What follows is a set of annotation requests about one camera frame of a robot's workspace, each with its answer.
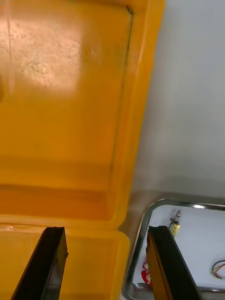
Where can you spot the round red circuit board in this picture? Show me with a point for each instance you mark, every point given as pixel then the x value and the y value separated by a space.
pixel 146 273

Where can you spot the large yellow-orange plastic bin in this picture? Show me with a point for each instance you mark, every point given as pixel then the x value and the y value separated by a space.
pixel 70 131

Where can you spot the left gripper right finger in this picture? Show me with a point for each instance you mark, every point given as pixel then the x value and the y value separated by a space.
pixel 171 269

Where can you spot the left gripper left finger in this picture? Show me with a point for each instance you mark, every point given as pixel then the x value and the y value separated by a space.
pixel 44 269

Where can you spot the steel tray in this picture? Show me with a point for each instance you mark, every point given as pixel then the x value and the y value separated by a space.
pixel 138 243

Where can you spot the bare metal solenoid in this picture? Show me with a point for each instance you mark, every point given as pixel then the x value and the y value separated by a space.
pixel 175 226

